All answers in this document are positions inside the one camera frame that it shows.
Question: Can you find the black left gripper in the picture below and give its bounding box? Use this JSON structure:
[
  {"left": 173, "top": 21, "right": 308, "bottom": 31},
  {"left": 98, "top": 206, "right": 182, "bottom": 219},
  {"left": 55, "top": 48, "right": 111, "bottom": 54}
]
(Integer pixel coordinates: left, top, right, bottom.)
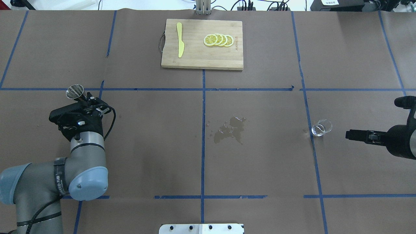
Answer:
[{"left": 49, "top": 92, "right": 110, "bottom": 142}]

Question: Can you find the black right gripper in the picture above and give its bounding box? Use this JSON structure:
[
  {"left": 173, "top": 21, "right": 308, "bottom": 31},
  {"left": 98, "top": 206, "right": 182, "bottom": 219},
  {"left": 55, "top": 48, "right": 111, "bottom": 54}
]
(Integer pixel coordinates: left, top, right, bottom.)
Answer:
[{"left": 345, "top": 125, "right": 416, "bottom": 160}]

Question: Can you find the steel jigger measuring cup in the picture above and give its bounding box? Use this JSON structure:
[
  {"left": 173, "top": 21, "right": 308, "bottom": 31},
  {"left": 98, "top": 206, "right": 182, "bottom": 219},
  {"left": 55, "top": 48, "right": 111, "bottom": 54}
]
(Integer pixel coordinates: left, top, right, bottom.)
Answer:
[{"left": 66, "top": 84, "right": 86, "bottom": 102}]

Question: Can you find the clear glass shaker cup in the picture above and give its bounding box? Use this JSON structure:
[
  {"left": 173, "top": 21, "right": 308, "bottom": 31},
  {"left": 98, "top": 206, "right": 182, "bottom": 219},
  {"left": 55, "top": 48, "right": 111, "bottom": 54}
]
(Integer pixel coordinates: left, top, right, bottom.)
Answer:
[{"left": 311, "top": 119, "right": 333, "bottom": 137}]

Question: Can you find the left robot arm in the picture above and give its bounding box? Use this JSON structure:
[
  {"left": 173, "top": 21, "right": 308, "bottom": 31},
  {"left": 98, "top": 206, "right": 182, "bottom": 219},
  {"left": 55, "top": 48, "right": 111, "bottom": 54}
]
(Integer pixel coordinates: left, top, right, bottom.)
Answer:
[{"left": 1, "top": 88, "right": 115, "bottom": 234}]

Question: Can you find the yellow plastic knife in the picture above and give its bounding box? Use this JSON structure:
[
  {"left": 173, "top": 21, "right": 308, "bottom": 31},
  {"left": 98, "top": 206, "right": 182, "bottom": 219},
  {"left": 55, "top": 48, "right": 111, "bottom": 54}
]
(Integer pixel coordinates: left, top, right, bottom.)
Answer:
[{"left": 176, "top": 22, "right": 185, "bottom": 58}]

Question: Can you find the bamboo cutting board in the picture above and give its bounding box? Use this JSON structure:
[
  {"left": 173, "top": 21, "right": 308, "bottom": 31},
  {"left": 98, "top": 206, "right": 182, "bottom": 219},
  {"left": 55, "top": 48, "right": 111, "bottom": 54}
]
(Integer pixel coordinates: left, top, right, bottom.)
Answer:
[{"left": 161, "top": 19, "right": 244, "bottom": 71}]

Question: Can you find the liquid spill puddle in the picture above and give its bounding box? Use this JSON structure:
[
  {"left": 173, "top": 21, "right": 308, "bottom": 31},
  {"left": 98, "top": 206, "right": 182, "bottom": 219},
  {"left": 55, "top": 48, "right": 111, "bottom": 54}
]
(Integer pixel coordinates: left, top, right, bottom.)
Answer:
[{"left": 204, "top": 116, "right": 247, "bottom": 145}]

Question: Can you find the lemon slice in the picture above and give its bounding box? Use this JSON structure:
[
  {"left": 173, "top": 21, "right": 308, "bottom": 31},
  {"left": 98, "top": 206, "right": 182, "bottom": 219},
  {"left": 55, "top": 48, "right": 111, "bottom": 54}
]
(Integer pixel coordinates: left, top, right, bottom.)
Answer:
[
  {"left": 203, "top": 34, "right": 217, "bottom": 46},
  {"left": 215, "top": 33, "right": 224, "bottom": 46},
  {"left": 223, "top": 35, "right": 234, "bottom": 47},
  {"left": 219, "top": 34, "right": 228, "bottom": 46}
]

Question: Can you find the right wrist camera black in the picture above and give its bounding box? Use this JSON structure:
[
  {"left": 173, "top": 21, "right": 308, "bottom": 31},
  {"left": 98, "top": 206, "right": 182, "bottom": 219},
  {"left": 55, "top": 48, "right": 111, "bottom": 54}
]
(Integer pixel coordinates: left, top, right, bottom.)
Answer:
[{"left": 394, "top": 95, "right": 416, "bottom": 123}]

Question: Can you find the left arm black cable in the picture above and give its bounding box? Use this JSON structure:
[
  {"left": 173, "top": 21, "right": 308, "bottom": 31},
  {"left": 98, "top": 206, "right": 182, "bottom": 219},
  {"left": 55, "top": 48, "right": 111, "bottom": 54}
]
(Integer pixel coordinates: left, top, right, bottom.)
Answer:
[{"left": 19, "top": 106, "right": 116, "bottom": 234}]

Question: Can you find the aluminium camera frame post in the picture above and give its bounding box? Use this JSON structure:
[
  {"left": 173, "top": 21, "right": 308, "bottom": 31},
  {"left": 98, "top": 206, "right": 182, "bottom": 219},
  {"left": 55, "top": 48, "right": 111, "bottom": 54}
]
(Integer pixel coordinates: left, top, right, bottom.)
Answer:
[{"left": 195, "top": 0, "right": 212, "bottom": 15}]

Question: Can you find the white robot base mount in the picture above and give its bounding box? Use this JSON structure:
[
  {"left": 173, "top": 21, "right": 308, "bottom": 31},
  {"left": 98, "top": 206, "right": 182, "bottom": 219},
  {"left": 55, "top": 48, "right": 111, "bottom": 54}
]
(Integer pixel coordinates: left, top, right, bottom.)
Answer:
[{"left": 158, "top": 223, "right": 245, "bottom": 234}]

